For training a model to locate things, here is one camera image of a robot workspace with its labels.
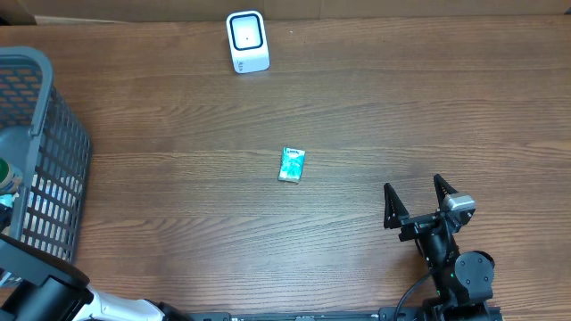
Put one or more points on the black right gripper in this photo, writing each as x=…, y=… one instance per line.
x=416, y=225

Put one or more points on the teal tissue pack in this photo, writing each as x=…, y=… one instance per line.
x=291, y=165

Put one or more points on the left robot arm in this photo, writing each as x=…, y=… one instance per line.
x=53, y=289

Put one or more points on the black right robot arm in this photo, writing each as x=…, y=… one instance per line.
x=463, y=281

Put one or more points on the white barcode scanner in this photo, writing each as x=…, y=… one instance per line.
x=248, y=42

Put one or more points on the grey plastic mesh basket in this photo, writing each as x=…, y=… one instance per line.
x=45, y=141

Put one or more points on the green capped bottle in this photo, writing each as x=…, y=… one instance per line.
x=10, y=177

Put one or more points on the cardboard backdrop panel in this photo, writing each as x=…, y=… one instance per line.
x=29, y=11

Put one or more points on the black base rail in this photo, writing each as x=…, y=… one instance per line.
x=303, y=316

